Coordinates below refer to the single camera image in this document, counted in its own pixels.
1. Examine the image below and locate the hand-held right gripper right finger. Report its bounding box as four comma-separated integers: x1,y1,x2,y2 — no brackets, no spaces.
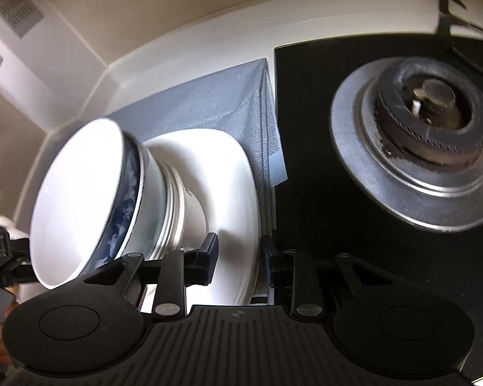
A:
261,234,391,319

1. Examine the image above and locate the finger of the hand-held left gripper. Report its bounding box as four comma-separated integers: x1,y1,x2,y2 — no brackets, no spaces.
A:
2,262,39,287

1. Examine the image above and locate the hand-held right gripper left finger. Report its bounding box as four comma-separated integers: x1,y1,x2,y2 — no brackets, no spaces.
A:
82,232,220,324

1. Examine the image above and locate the white embossed plate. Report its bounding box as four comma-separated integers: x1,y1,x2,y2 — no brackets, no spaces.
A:
145,128,263,307

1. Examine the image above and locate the white bowl with blue pattern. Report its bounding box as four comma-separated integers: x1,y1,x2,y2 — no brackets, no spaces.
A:
29,118,172,290

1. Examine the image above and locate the black glass gas stove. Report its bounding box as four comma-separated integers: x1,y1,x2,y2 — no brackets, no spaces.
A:
273,28,483,382

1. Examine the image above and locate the grey cloth mat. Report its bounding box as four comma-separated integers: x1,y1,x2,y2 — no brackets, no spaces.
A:
105,58,288,290

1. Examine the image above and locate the black pan support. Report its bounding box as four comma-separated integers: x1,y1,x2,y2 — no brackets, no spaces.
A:
435,0,483,77

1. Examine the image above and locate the gas burner with silver ring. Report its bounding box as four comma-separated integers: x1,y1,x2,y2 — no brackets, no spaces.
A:
329,56,483,234

